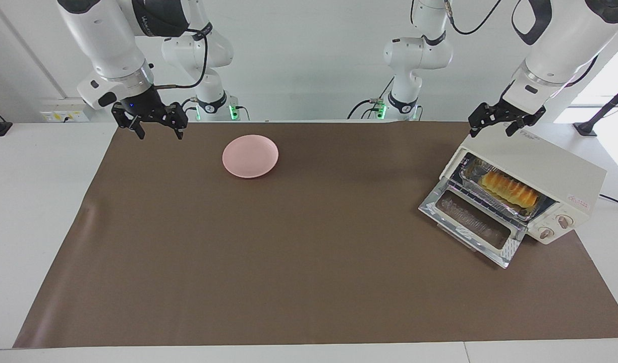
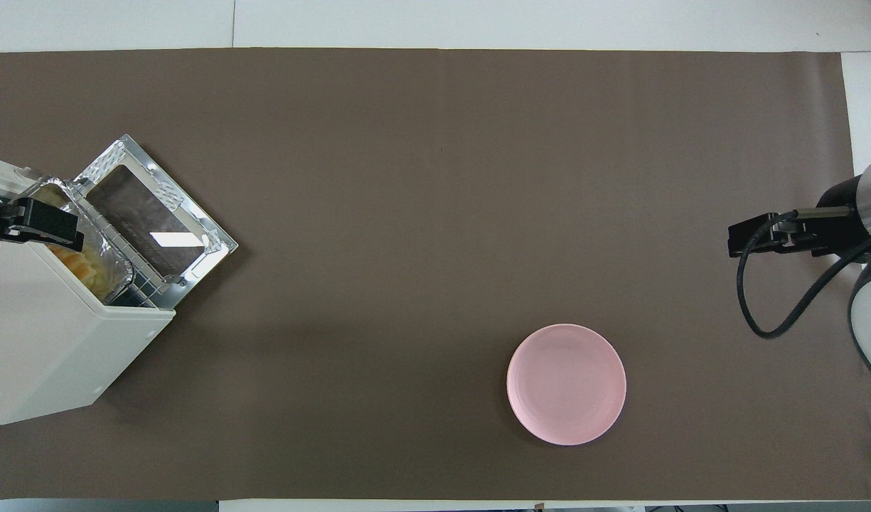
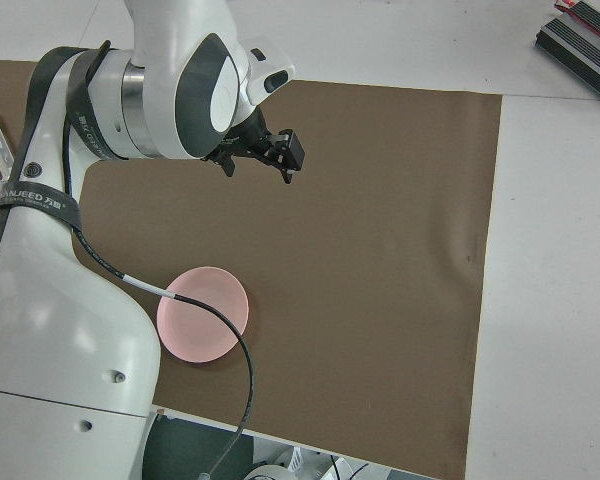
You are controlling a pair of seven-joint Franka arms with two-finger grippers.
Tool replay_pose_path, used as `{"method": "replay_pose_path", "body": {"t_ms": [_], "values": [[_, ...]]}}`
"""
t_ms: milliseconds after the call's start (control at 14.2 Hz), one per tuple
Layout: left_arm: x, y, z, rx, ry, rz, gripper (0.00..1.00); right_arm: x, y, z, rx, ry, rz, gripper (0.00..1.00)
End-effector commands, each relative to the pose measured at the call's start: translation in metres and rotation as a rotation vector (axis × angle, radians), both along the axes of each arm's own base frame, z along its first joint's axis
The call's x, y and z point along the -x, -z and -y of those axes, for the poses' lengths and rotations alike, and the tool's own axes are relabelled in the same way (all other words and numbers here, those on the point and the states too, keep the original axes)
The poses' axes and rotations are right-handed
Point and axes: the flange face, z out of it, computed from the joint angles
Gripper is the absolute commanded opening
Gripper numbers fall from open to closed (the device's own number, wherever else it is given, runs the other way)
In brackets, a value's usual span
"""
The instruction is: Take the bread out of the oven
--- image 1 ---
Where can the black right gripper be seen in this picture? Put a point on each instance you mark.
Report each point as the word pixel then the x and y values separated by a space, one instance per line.
pixel 147 112

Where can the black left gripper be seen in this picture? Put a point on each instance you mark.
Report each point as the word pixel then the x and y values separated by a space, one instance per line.
pixel 495 113

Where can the aluminium foil tray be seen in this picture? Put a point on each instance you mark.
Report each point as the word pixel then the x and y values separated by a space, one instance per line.
pixel 470 170

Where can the golden ridged bread loaf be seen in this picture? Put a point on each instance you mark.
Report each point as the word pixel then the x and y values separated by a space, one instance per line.
pixel 508 189

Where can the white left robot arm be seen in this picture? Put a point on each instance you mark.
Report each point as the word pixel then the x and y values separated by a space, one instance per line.
pixel 561 40

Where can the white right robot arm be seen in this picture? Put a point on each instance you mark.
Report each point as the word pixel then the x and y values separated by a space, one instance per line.
pixel 102 40

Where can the cream white toaster oven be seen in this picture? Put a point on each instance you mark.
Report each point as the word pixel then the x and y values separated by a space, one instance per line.
pixel 556 169

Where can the glass oven door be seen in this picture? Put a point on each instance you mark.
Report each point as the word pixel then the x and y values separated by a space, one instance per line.
pixel 470 224

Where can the round cream oven knob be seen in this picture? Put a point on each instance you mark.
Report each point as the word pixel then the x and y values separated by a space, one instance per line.
pixel 546 233
pixel 565 222

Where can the pink round plate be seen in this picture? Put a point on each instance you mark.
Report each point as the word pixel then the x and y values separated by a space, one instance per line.
pixel 250 156

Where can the black angled stand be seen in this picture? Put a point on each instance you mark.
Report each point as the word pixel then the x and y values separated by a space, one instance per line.
pixel 599 115

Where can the brown table mat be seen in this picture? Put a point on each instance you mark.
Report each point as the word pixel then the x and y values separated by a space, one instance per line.
pixel 288 252

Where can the white wall power outlet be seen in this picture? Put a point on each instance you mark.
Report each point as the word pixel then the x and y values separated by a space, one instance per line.
pixel 61 116

